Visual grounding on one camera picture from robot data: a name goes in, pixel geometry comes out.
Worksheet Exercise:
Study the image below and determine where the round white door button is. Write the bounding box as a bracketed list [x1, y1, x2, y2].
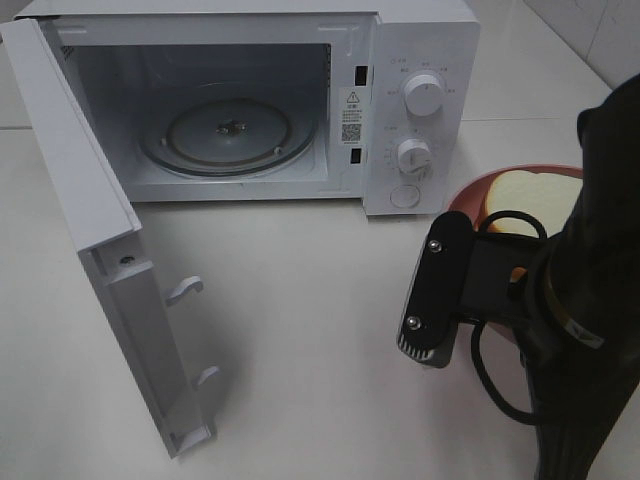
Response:
[390, 185, 420, 209]

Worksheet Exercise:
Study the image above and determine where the pink round plate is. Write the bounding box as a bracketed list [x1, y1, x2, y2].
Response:
[443, 162, 584, 341]

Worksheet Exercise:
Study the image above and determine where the toy sandwich with lettuce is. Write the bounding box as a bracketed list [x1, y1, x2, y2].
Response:
[477, 170, 582, 237]

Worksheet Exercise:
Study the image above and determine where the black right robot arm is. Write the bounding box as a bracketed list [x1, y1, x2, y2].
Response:
[517, 78, 639, 479]

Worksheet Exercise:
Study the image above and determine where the lower white timer knob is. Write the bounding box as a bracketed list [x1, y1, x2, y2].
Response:
[396, 138, 432, 176]

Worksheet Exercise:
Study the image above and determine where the white microwave oven body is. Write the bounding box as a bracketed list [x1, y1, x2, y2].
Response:
[9, 1, 480, 216]

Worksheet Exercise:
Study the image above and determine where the upper white power knob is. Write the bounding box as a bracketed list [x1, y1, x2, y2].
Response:
[403, 72, 444, 117]

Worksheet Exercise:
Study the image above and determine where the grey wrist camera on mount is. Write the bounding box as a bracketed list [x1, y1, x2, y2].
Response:
[397, 210, 548, 368]

